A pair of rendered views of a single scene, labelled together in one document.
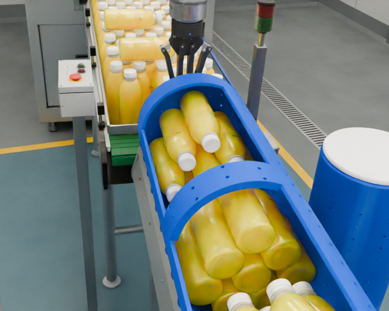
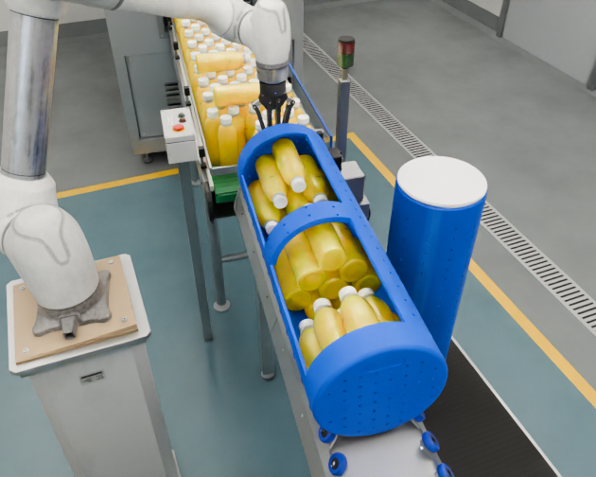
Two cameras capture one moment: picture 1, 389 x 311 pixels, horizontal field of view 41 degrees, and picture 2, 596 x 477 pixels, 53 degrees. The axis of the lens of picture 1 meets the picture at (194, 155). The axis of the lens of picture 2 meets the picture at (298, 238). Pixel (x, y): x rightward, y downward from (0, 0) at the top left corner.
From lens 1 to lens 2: 50 cm
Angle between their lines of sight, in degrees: 7
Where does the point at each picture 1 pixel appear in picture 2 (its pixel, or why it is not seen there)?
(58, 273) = (171, 301)
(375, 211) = (441, 229)
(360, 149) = (429, 177)
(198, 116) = (287, 163)
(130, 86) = (227, 131)
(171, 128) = (266, 173)
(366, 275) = (439, 283)
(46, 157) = (144, 190)
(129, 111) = (227, 152)
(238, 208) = (318, 238)
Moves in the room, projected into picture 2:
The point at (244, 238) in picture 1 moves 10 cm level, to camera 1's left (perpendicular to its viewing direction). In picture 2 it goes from (324, 259) to (280, 259)
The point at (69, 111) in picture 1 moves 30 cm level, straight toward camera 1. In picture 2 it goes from (175, 158) to (187, 210)
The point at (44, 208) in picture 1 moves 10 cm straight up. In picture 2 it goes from (149, 241) to (147, 226)
